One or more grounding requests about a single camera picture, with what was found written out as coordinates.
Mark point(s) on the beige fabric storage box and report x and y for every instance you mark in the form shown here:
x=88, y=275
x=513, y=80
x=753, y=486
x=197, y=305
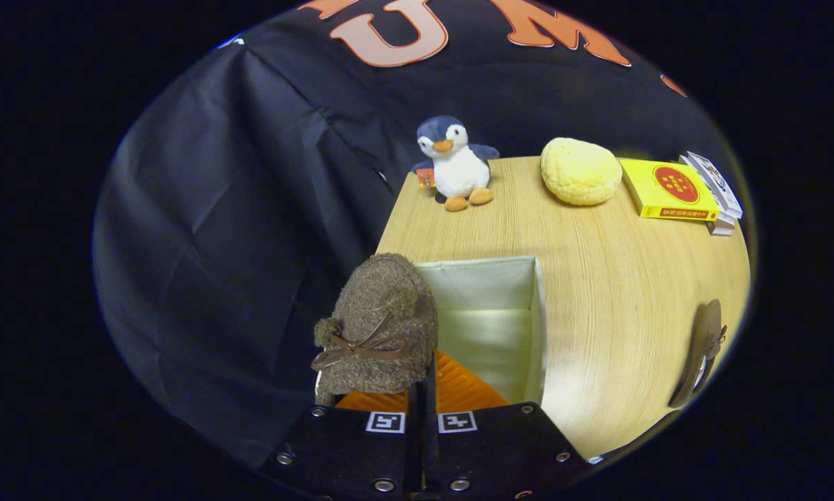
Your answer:
x=486, y=327

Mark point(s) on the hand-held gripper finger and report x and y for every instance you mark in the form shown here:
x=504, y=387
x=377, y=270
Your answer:
x=414, y=445
x=432, y=390

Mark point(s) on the blue and white penguin plush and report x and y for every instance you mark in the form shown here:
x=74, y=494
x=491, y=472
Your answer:
x=458, y=170

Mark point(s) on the brown fuzzy shoe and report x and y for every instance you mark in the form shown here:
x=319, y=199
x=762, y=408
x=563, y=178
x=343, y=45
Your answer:
x=702, y=341
x=382, y=299

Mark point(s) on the yellow plush bun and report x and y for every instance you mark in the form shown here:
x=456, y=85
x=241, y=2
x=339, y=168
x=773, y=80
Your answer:
x=580, y=170

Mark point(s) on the yellow book with red circle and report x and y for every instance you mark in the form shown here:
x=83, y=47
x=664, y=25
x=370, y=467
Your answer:
x=667, y=188

